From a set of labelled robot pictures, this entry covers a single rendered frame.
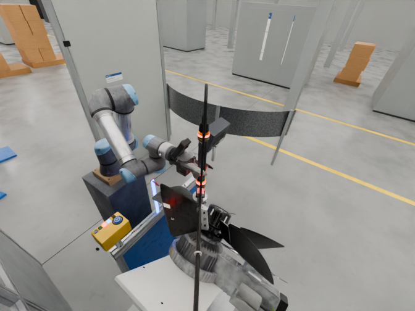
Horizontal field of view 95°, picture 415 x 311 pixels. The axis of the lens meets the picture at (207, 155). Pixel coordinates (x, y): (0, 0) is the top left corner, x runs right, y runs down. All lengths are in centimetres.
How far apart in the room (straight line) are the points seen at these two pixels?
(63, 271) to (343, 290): 261
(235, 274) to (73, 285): 170
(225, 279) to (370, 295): 188
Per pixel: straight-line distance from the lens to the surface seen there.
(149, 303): 71
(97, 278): 230
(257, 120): 267
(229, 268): 97
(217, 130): 151
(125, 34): 261
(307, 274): 241
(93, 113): 104
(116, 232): 117
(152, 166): 95
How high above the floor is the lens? 203
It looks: 39 degrees down
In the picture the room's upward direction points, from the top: 4 degrees clockwise
